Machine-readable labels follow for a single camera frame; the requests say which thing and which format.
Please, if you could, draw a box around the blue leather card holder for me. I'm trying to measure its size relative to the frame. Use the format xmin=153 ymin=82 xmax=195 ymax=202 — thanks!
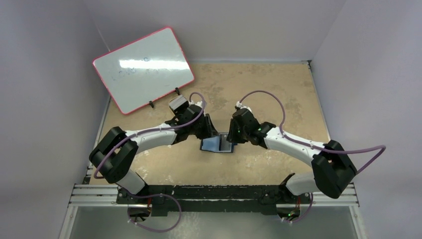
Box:
xmin=200 ymin=132 xmax=236 ymax=153

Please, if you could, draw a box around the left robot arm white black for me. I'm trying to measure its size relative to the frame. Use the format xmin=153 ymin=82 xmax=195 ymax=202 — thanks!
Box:
xmin=89 ymin=105 xmax=218 ymax=204

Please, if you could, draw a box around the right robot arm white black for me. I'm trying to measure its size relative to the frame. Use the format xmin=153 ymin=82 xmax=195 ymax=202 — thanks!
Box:
xmin=227 ymin=108 xmax=357 ymax=203

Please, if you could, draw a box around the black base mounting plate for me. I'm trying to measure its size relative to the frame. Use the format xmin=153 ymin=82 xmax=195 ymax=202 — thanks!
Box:
xmin=116 ymin=185 xmax=310 ymax=217

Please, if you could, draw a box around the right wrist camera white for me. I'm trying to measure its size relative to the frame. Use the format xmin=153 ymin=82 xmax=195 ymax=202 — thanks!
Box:
xmin=235 ymin=101 xmax=252 ymax=112

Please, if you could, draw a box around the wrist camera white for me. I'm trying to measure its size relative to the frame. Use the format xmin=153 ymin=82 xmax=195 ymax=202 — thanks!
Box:
xmin=189 ymin=100 xmax=207 ymax=112
xmin=235 ymin=101 xmax=252 ymax=112

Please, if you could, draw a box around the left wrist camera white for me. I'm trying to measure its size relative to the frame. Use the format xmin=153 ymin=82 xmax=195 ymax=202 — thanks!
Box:
xmin=189 ymin=100 xmax=207 ymax=112

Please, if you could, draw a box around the whiteboard with pink frame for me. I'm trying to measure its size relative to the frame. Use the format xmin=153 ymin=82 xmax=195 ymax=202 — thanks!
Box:
xmin=92 ymin=26 xmax=195 ymax=115

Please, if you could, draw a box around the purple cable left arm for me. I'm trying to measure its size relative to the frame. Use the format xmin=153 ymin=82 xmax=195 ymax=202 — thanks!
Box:
xmin=94 ymin=92 xmax=207 ymax=233

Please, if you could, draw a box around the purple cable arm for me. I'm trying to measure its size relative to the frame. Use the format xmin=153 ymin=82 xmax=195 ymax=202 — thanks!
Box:
xmin=238 ymin=90 xmax=386 ymax=225
xmin=94 ymin=92 xmax=207 ymax=233

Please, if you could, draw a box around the aluminium rail frame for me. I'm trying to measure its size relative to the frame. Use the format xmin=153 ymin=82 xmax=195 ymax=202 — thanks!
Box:
xmin=69 ymin=184 xmax=359 ymax=207

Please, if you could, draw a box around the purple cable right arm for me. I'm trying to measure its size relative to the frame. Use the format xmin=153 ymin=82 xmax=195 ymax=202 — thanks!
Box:
xmin=238 ymin=90 xmax=386 ymax=225

